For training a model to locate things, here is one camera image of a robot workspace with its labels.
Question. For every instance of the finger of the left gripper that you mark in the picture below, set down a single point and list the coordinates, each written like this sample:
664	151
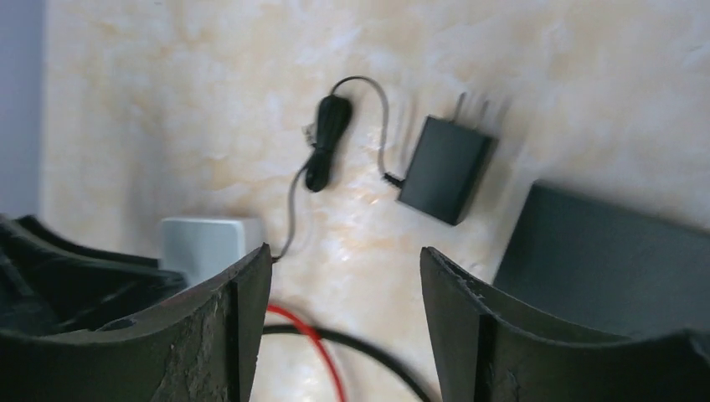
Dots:
50	285

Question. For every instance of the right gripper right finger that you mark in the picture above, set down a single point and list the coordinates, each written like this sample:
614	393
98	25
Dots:
490	346

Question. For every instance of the black network switch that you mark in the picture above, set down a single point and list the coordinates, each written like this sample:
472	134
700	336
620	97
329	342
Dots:
606	267

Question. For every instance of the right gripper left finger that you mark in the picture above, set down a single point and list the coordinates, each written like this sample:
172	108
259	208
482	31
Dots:
200	345

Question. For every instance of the white small hub box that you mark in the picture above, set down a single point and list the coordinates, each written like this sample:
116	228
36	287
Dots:
199	248

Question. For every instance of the small black wall charger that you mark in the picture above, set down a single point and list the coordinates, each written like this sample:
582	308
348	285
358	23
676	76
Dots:
442	174

